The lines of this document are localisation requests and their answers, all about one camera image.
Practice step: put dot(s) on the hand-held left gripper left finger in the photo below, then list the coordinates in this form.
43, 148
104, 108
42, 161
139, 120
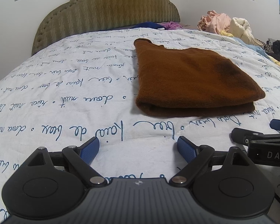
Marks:
91, 151

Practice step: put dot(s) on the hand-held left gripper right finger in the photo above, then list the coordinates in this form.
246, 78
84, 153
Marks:
187, 149

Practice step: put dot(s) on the brown knit sweater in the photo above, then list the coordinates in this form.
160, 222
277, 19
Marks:
189, 79

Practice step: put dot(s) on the pink clothes pile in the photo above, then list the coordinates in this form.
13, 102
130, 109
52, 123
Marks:
213, 22

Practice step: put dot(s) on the white script-printed quilt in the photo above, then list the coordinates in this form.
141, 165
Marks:
72, 86

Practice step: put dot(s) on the black white zigzag cloth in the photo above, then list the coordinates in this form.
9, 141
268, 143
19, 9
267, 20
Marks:
263, 46

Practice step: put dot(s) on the light blue cloth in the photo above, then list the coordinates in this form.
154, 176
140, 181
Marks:
254, 49

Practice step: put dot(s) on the cream puffer jacket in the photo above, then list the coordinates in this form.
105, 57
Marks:
241, 30

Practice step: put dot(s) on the purple cloth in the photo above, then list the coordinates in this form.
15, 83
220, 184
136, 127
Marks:
170, 25

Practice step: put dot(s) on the dark blue cloth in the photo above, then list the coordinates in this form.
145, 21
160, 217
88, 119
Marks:
148, 25

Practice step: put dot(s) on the olive padded headboard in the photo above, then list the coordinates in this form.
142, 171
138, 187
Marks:
107, 7

